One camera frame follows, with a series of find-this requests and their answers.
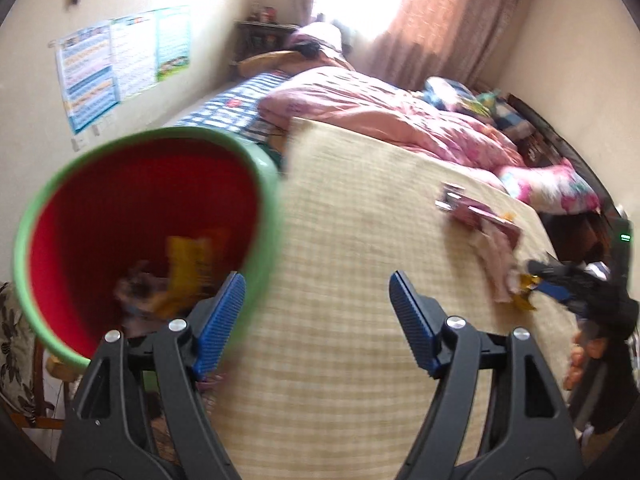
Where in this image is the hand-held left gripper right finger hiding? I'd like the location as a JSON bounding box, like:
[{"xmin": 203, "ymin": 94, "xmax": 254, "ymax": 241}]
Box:
[{"xmin": 389, "ymin": 270, "xmax": 586, "ymax": 480}]

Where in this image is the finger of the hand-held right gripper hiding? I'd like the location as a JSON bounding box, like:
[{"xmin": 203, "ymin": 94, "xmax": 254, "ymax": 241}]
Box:
[
  {"xmin": 537, "ymin": 282, "xmax": 608, "ymax": 317},
  {"xmin": 527, "ymin": 259, "xmax": 608, "ymax": 286}
]

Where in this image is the yellow snack packet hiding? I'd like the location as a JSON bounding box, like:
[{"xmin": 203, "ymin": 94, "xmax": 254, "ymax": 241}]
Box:
[{"xmin": 165, "ymin": 230, "xmax": 228, "ymax": 306}]

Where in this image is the green plush toy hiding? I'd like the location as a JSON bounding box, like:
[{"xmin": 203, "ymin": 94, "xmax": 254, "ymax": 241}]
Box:
[{"xmin": 467, "ymin": 89, "xmax": 503, "ymax": 116}]

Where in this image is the dark bed headboard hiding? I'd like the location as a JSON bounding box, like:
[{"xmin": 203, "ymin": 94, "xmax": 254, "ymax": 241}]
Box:
[{"xmin": 475, "ymin": 80, "xmax": 631, "ymax": 241}]

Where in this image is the white chart wall poster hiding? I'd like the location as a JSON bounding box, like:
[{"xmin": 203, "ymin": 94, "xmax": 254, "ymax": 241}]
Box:
[{"xmin": 110, "ymin": 14, "xmax": 160, "ymax": 101}]

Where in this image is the person's right hand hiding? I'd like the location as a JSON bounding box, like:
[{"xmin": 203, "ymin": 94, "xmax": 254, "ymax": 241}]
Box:
[{"xmin": 564, "ymin": 330, "xmax": 603, "ymax": 391}]

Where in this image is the small yellow wrapper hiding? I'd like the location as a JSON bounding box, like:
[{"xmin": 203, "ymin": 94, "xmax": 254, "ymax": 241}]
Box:
[{"xmin": 507, "ymin": 267, "xmax": 541, "ymax": 313}]

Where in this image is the pale pink crumpled carton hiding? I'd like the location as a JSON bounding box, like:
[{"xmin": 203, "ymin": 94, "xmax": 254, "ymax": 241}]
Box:
[{"xmin": 470, "ymin": 225, "xmax": 521, "ymax": 306}]

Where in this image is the dark crumpled wrapper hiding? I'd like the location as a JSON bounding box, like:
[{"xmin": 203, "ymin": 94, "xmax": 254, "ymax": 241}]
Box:
[{"xmin": 114, "ymin": 260, "xmax": 176, "ymax": 318}]

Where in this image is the yellow orange blanket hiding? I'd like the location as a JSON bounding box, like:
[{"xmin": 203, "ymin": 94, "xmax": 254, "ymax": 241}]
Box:
[{"xmin": 237, "ymin": 50, "xmax": 306, "ymax": 78}]

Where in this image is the pink floral pillow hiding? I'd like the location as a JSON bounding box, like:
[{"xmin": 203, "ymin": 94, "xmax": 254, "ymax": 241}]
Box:
[{"xmin": 500, "ymin": 159, "xmax": 601, "ymax": 216}]

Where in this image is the pink silver foil wrapper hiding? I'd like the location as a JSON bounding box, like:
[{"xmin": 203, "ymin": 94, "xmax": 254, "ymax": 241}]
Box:
[{"xmin": 435, "ymin": 182, "xmax": 523, "ymax": 248}]

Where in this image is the blue chart wall poster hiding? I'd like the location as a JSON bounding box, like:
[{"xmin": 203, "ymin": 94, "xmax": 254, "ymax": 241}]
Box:
[{"xmin": 49, "ymin": 20, "xmax": 121, "ymax": 136}]

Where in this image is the blue plaid bedsheet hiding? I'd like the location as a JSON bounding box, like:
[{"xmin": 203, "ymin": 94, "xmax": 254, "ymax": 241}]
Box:
[{"xmin": 172, "ymin": 71, "xmax": 296, "ymax": 153}]

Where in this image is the yellow checked bed sheet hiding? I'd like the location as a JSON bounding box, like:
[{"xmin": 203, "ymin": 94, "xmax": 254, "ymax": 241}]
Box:
[{"xmin": 220, "ymin": 116, "xmax": 581, "ymax": 480}]

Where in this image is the red basin with green rim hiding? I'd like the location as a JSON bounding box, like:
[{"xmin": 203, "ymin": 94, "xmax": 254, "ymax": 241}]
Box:
[{"xmin": 12, "ymin": 126, "xmax": 286, "ymax": 373}]

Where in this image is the floral chair cushion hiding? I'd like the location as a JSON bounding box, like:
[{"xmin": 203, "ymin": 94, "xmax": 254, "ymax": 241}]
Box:
[{"xmin": 0, "ymin": 282, "xmax": 38, "ymax": 416}]

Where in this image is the dark wooden desk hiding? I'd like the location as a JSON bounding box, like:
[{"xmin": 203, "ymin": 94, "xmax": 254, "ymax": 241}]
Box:
[{"xmin": 232, "ymin": 20, "xmax": 301, "ymax": 78}]

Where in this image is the pink quilt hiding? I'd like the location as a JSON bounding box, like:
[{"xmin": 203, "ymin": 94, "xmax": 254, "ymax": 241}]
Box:
[{"xmin": 257, "ymin": 65, "xmax": 528, "ymax": 168}]

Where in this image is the green chart wall poster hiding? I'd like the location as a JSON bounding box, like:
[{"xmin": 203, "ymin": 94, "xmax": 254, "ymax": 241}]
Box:
[{"xmin": 155, "ymin": 6, "xmax": 192, "ymax": 83}]

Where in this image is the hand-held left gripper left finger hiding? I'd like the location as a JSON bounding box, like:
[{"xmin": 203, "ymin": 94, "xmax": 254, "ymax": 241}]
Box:
[{"xmin": 54, "ymin": 270, "xmax": 247, "ymax": 480}]

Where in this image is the wooden chair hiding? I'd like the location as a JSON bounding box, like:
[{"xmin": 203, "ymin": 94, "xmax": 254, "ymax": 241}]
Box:
[{"xmin": 0, "ymin": 340, "xmax": 71, "ymax": 431}]

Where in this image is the blue plaid pillow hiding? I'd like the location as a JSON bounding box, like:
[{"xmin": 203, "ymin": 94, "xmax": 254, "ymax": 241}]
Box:
[{"xmin": 492, "ymin": 105, "xmax": 531, "ymax": 136}]

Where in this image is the blue white pillow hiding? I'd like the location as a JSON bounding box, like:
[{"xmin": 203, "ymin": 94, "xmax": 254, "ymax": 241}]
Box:
[{"xmin": 425, "ymin": 76, "xmax": 476, "ymax": 111}]

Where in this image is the brown circle patterned curtain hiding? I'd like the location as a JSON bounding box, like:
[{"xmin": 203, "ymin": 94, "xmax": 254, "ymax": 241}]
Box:
[{"xmin": 370, "ymin": 0, "xmax": 526, "ymax": 91}]

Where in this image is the folded pink bedding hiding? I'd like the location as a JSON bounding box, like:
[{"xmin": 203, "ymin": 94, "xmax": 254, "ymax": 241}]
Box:
[{"xmin": 290, "ymin": 22, "xmax": 351, "ymax": 66}]

